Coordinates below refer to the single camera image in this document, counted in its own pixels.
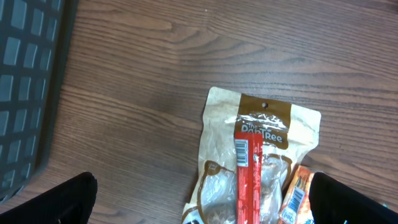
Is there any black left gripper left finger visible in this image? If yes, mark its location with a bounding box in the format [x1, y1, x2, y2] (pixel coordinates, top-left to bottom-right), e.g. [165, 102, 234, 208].
[1, 172, 98, 224]

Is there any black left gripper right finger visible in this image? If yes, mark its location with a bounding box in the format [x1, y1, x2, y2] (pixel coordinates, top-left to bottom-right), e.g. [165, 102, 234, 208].
[308, 172, 397, 224]

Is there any small orange sachet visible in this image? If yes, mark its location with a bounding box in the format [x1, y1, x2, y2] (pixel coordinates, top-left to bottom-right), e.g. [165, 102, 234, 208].
[278, 166, 315, 224]

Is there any beige snack pouch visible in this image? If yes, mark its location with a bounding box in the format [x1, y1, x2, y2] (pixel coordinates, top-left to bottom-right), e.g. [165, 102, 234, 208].
[182, 86, 322, 223]

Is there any red stick packet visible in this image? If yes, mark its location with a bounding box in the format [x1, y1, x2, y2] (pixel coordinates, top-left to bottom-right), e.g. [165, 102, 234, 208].
[234, 132, 262, 224]

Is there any grey plastic mesh basket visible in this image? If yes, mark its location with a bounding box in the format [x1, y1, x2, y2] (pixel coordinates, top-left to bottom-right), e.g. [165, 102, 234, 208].
[1, 0, 79, 203]

